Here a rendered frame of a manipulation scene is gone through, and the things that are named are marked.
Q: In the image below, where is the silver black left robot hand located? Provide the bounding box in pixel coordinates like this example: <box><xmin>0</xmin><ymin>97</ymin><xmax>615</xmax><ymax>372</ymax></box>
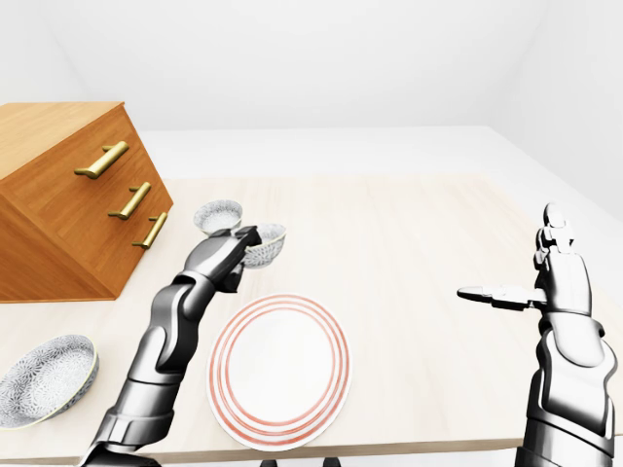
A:
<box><xmin>182</xmin><ymin>224</ymin><xmax>264</xmax><ymax>295</ymax></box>

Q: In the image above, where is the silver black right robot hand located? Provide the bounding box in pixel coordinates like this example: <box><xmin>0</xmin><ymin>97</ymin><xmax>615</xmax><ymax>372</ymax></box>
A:
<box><xmin>457</xmin><ymin>202</ymin><xmax>594</xmax><ymax>320</ymax></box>

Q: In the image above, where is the grey patterned bowl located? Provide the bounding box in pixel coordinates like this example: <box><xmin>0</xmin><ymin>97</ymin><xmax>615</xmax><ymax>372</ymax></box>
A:
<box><xmin>242</xmin><ymin>223</ymin><xmax>288</xmax><ymax>270</ymax></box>
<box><xmin>0</xmin><ymin>333</ymin><xmax>100</xmax><ymax>432</ymax></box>
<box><xmin>193</xmin><ymin>198</ymin><xmax>243</xmax><ymax>237</ymax></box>

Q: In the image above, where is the white plate with red rings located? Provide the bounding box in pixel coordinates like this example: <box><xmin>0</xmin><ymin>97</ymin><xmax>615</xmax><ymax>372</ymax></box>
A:
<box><xmin>205</xmin><ymin>292</ymin><xmax>352</xmax><ymax>450</ymax></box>

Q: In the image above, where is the wooden cabinet drawer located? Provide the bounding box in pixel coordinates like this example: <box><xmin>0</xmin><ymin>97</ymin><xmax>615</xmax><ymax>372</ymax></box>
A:
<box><xmin>72</xmin><ymin>190</ymin><xmax>175</xmax><ymax>300</ymax></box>
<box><xmin>33</xmin><ymin>154</ymin><xmax>169</xmax><ymax>267</ymax></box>
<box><xmin>0</xmin><ymin>104</ymin><xmax>152</xmax><ymax>230</ymax></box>

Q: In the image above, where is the wooden cabinet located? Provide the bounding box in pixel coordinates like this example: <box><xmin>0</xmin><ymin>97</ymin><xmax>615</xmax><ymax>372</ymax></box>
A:
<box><xmin>0</xmin><ymin>100</ymin><xmax>175</xmax><ymax>304</ymax></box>

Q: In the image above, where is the brass drawer handle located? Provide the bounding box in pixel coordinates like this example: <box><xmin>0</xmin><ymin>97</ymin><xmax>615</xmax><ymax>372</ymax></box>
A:
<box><xmin>73</xmin><ymin>140</ymin><xmax>130</xmax><ymax>181</ymax></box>
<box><xmin>107</xmin><ymin>181</ymin><xmax>153</xmax><ymax>222</ymax></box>
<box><xmin>130</xmin><ymin>211</ymin><xmax>169</xmax><ymax>251</ymax></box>

